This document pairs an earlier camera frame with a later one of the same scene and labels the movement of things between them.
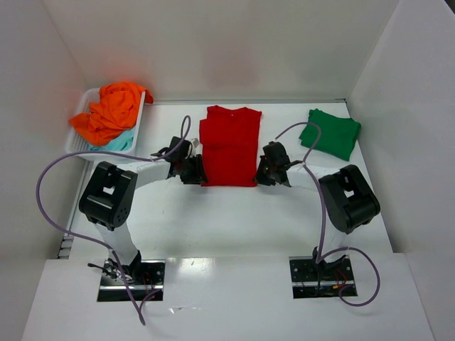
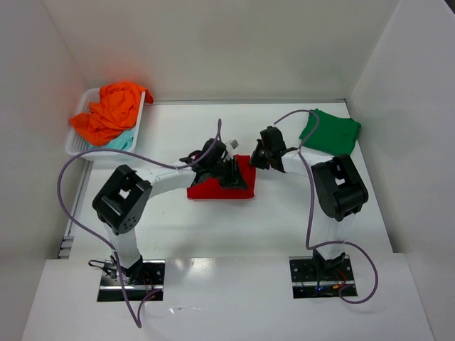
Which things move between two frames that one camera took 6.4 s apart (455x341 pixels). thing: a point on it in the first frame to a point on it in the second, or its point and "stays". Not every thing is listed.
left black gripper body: [195, 169] to [231, 173]
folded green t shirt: [338, 134] stays
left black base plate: [149, 280] stays
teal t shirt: [122, 141] stays
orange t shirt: [115, 113] stays
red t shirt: [229, 139] to [212, 188]
